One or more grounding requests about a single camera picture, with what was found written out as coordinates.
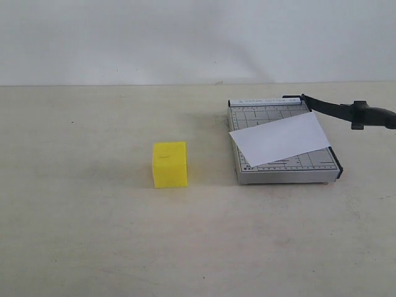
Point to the black cutter blade arm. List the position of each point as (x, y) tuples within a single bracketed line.
[(359, 113)]

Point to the grey paper cutter base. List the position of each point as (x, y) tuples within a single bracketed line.
[(319, 166)]

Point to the yellow foam cube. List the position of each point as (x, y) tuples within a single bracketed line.
[(169, 164)]

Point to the white paper sheet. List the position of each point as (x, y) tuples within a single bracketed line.
[(280, 139)]

